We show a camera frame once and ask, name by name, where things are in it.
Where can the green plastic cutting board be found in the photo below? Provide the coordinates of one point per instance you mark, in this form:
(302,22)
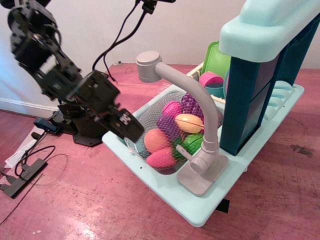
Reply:
(215,61)

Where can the cream dish rack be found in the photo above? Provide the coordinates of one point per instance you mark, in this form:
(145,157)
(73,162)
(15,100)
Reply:
(195,73)

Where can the mesh bag of toy food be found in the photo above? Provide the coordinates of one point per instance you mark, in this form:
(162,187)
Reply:
(157,145)

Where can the grey toy faucet with lever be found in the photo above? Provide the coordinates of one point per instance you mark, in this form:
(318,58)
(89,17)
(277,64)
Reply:
(208,163)

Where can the black usb hub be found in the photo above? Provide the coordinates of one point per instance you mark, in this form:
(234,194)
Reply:
(17,184)

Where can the mint toy sink counter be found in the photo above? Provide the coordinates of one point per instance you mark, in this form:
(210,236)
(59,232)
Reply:
(196,210)

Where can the black overhead camera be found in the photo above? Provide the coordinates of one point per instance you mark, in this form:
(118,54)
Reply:
(150,5)

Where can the teal and mint toy shelf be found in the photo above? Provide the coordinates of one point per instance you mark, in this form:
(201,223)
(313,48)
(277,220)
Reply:
(267,42)

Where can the black tape piece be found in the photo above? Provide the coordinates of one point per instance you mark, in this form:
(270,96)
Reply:
(223,206)

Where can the white paper sheet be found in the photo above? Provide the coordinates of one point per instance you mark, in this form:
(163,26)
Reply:
(25,145)

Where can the blue cable connector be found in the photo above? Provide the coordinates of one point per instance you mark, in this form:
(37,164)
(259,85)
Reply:
(45,125)

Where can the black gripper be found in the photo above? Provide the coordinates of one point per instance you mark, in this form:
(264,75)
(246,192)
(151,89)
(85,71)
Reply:
(96,93)

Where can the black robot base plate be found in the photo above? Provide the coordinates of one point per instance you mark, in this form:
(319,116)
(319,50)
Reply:
(81,125)

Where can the pink toy cup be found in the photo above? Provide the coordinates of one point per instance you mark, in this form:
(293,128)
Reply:
(211,80)

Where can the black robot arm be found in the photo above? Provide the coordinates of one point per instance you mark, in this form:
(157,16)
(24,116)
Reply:
(36,45)

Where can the teal toy cup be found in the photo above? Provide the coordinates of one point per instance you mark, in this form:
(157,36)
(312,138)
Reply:
(216,89)

